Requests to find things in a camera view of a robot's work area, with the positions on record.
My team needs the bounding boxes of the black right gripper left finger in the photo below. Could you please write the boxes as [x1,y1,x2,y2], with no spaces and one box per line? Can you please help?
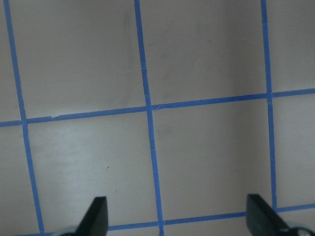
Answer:
[53,196,109,236]

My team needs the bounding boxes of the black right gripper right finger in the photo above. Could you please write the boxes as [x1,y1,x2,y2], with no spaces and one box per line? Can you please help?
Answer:
[246,194,315,236]

